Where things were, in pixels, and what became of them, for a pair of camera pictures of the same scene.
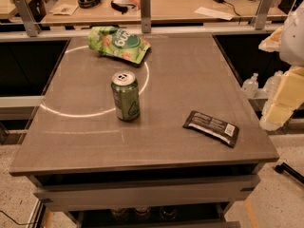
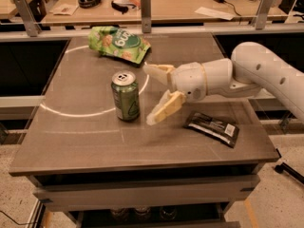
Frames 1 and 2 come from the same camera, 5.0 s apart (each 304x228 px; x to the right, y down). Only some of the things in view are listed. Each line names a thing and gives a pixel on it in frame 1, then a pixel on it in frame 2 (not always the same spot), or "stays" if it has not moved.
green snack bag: [117, 42] stays
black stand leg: [284, 167] stays
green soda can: [125, 88] stays
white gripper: [294, 38] → [188, 79]
